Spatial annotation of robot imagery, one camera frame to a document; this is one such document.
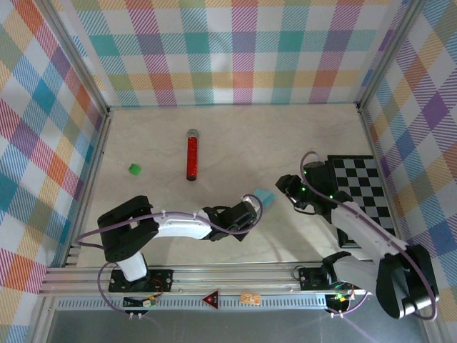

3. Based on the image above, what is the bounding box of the slotted grey cable duct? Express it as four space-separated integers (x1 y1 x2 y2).
56 295 328 312

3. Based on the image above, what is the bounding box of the aluminium frame post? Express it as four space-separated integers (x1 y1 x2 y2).
34 0 111 115
356 0 428 110

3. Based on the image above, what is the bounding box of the grey metal panel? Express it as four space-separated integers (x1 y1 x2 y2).
46 309 429 343

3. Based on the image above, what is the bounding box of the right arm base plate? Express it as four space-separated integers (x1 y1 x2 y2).
297 266 365 291

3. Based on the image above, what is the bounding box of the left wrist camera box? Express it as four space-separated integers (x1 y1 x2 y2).
228 199 258 232

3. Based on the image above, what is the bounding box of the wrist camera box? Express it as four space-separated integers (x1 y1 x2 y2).
303 160 336 201
228 199 258 232

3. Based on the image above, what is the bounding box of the red warning triangle sticker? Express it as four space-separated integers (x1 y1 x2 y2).
201 290 221 309

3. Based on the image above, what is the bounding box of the red glitter tube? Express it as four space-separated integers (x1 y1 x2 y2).
185 129 200 182

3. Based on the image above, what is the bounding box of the small controller board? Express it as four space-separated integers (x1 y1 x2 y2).
123 293 159 309
325 292 355 305

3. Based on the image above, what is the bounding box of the black folding chessboard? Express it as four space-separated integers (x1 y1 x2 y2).
326 154 397 250

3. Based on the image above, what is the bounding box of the light blue paper sheet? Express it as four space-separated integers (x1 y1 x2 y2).
253 188 276 210

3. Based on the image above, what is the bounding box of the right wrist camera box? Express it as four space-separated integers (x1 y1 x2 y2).
303 160 336 201

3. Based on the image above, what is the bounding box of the aluminium side rail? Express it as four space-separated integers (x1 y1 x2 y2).
356 103 411 264
60 109 114 268

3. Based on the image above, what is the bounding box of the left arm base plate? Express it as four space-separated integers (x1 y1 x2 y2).
108 267 175 294

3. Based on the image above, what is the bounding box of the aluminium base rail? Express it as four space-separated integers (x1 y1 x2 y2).
39 262 431 297

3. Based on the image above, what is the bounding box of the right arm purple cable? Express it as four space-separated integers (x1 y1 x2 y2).
298 151 440 319

